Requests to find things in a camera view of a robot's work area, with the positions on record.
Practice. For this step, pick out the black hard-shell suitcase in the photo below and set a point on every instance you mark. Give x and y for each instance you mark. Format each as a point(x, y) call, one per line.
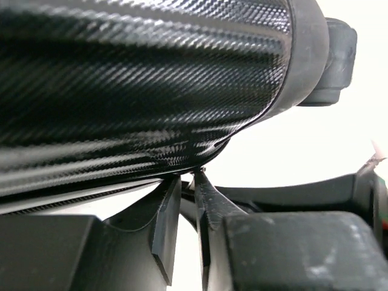
point(101, 96)

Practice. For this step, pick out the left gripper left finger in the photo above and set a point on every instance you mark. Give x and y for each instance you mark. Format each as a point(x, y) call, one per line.
point(132, 250)

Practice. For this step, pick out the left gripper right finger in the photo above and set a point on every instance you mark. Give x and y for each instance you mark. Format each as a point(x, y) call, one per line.
point(284, 250)

